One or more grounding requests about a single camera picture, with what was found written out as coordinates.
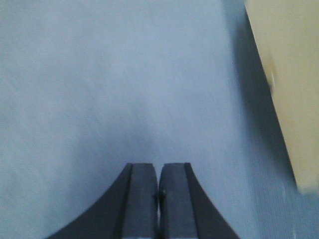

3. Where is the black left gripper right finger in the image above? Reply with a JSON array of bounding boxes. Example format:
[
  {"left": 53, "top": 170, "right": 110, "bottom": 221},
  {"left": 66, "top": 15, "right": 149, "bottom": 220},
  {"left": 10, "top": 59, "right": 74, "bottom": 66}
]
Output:
[{"left": 159, "top": 163, "right": 238, "bottom": 239}]

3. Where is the brown cardboard carton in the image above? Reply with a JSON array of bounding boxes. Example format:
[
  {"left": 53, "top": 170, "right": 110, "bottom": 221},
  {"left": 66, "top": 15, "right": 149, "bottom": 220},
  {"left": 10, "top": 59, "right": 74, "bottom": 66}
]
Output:
[{"left": 245, "top": 0, "right": 319, "bottom": 194}]

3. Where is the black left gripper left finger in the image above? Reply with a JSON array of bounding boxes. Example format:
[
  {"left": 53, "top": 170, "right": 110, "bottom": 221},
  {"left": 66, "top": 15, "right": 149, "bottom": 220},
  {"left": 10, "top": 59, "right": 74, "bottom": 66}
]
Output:
[{"left": 50, "top": 163, "right": 158, "bottom": 239}]

